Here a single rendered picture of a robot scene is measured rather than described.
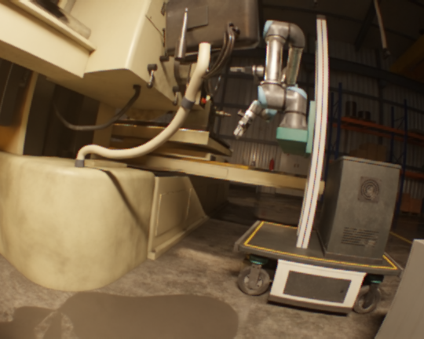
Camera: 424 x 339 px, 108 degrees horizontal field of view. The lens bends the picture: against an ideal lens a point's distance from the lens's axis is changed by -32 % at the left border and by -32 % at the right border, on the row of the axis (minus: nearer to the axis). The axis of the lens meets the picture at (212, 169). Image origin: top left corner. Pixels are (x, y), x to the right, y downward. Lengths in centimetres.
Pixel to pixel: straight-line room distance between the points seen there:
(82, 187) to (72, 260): 35
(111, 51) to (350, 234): 146
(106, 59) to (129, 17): 24
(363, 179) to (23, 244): 169
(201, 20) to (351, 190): 99
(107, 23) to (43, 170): 79
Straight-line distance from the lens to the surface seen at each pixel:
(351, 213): 119
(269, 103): 117
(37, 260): 119
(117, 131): 215
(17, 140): 144
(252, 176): 184
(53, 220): 107
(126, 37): 114
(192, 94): 71
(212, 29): 75
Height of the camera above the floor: 69
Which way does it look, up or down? 1 degrees down
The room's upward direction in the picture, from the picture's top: 8 degrees clockwise
